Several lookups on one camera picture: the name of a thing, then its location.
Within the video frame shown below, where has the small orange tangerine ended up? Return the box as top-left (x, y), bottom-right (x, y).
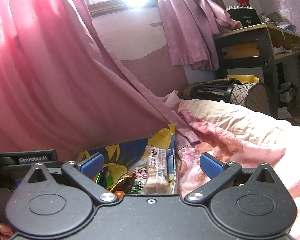
top-left (114, 190), bottom-right (125, 200)

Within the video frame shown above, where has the small purple curtain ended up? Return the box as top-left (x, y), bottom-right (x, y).
top-left (158, 0), bottom-right (243, 72)

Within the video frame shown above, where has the colourful cardboard tray box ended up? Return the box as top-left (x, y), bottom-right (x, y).
top-left (76, 125), bottom-right (177, 194)

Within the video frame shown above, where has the black box with number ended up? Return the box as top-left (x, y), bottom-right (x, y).
top-left (226, 6), bottom-right (261, 27)

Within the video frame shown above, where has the green sausage stick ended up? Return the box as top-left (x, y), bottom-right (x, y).
top-left (95, 171), bottom-right (114, 188)

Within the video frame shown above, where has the white green seaweed snack pouch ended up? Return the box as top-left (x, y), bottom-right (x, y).
top-left (126, 163), bottom-right (148, 194)

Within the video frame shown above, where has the black wooden desk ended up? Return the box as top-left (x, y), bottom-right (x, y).
top-left (214, 23), bottom-right (300, 118)

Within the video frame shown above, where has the pink floral bedsheet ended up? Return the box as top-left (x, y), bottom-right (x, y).
top-left (163, 92), bottom-right (300, 239)

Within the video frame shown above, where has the clear nut bar pack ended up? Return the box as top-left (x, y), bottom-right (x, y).
top-left (142, 146), bottom-right (171, 194)

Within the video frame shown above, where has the person's left hand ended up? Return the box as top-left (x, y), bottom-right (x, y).
top-left (0, 223), bottom-right (14, 240)

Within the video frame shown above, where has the yellow item behind handbag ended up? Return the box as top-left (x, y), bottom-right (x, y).
top-left (226, 74), bottom-right (260, 83)

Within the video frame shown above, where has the gold foil wrapper snack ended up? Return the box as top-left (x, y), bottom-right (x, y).
top-left (107, 173), bottom-right (135, 193)

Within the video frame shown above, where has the large pink curtain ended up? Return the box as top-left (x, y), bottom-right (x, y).
top-left (0, 0), bottom-right (198, 160)

